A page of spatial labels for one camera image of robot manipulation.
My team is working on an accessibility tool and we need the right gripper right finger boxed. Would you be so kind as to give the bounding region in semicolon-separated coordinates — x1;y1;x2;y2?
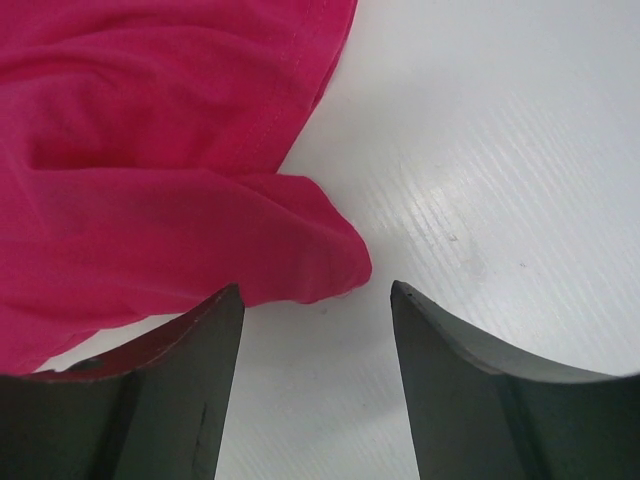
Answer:
390;281;639;479

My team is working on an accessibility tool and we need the pink t shirt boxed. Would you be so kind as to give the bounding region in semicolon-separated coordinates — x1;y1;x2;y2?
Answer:
1;1;372;375

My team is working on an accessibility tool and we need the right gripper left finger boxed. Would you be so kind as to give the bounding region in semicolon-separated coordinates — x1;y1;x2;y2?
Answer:
1;285;244;480

